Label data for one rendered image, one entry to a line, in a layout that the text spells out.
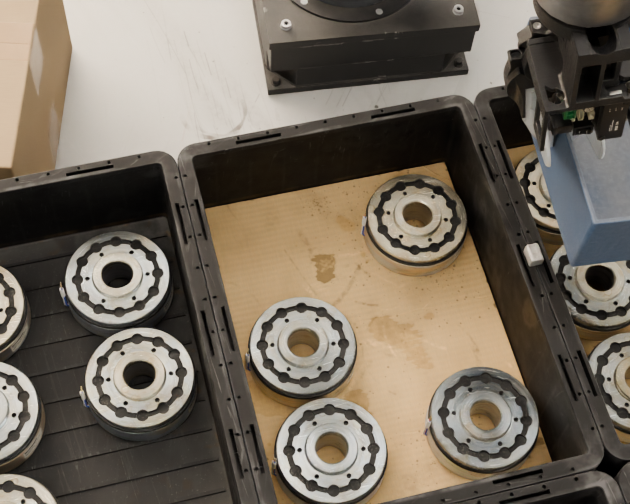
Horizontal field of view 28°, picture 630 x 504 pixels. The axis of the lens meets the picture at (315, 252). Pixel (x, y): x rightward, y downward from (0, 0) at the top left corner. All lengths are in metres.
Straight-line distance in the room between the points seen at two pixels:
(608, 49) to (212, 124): 0.76
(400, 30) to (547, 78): 0.60
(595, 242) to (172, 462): 0.45
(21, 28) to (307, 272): 0.39
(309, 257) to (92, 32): 0.48
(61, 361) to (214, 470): 0.18
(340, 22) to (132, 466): 0.58
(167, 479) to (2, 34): 0.49
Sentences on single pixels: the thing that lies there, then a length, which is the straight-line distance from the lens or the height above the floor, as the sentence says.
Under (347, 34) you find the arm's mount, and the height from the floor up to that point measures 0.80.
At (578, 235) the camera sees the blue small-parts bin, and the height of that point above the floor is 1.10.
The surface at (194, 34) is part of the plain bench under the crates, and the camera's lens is 1.59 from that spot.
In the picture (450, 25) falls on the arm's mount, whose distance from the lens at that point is 1.49.
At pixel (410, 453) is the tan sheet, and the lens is 1.19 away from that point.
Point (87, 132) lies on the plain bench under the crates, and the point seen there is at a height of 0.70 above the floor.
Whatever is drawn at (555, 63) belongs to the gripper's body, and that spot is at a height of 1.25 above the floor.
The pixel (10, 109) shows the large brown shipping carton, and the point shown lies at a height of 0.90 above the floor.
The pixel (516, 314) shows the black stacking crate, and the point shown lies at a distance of 1.22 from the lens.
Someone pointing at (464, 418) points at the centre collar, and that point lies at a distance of 1.17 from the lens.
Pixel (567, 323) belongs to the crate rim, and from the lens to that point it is 1.16.
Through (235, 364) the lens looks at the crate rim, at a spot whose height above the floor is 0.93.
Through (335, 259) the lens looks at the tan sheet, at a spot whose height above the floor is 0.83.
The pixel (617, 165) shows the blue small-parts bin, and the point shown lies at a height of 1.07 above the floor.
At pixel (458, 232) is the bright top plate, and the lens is 1.26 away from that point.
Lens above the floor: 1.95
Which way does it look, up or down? 62 degrees down
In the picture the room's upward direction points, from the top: 5 degrees clockwise
